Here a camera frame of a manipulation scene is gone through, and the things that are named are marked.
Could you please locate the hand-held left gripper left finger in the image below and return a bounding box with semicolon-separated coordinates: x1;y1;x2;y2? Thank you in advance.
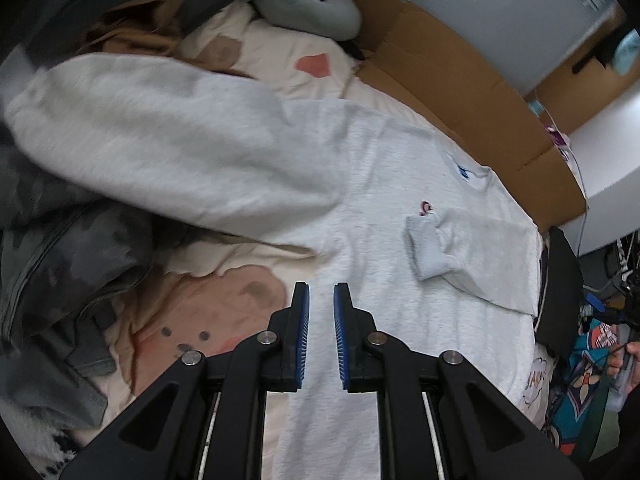
59;281;311;480

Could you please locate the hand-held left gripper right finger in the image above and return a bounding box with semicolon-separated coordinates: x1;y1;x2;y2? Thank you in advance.
333;281;583;480

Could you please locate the light grey sweatshirt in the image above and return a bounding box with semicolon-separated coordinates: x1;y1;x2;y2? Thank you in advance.
5;52;543;480

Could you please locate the person's right hand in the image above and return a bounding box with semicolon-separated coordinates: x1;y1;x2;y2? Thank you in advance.
606;341;640;392

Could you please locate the black folded garment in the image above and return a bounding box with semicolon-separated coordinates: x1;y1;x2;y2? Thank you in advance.
535;227;586;361

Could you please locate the teal patterned blanket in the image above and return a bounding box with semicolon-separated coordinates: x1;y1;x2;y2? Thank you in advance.
542;320;631;461

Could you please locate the pale green cloth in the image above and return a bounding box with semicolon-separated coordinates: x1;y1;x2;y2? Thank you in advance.
575;395;631;466

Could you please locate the white curved desk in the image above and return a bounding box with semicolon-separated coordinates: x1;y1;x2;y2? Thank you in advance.
565;95;640;261

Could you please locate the brown board panel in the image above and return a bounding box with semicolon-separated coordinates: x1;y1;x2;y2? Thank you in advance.
522;55;631;126

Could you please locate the camouflage garment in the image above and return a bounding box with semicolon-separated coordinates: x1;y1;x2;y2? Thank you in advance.
0;130;156;426

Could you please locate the teal towel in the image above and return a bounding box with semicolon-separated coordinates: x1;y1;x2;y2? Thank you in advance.
612;30;640;73

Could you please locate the cream bear print blanket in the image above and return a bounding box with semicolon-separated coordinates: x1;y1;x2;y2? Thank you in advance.
65;0;556;480

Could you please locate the white black spotted fleece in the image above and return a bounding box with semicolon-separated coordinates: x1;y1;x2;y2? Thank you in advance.
0;400;81;480

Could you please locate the brown cardboard sheet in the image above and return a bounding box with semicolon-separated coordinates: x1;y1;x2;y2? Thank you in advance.
325;0;588;233

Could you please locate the grey washing machine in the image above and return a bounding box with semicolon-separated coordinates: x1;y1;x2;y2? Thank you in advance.
395;0;626;96

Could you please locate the grey neck pillow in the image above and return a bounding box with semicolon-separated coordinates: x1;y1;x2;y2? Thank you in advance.
240;0;363;43

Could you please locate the brown garment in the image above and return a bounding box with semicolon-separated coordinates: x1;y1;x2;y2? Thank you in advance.
82;0;191;58

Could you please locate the white power cable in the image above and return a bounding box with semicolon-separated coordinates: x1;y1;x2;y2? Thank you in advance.
535;90;591;261

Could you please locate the black hanging strap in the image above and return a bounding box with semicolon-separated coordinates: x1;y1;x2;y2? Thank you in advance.
570;42;621;78

